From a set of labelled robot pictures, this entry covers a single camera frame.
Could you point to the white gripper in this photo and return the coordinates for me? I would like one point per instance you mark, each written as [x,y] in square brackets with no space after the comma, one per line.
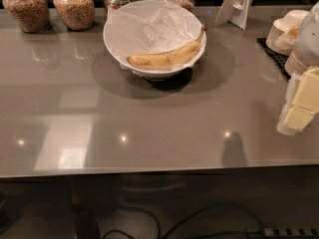
[310,42]

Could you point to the yellow banana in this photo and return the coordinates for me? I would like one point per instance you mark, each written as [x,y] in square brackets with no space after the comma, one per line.
[168,59]

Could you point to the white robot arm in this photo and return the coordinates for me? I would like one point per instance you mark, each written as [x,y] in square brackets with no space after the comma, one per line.
[308,38]

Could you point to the white bowl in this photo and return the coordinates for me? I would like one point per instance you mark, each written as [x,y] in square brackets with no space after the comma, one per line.
[160,73]

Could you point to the black rubber mat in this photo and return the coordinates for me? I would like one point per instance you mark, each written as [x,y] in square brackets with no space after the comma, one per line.
[277,59]

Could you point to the stack of paper bowls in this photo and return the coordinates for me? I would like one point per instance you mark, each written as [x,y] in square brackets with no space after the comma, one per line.
[283,34]

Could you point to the white stand sign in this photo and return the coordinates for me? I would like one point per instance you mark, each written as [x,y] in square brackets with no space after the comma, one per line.
[234,12]

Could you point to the white paper liner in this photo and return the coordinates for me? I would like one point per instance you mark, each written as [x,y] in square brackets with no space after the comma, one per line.
[149,26]

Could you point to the glass jar of colourful cereal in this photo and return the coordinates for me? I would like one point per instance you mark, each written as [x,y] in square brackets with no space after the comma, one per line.
[77,15]

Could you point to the glass jar of grains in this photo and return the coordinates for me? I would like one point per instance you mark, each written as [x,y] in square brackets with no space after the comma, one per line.
[31,16]

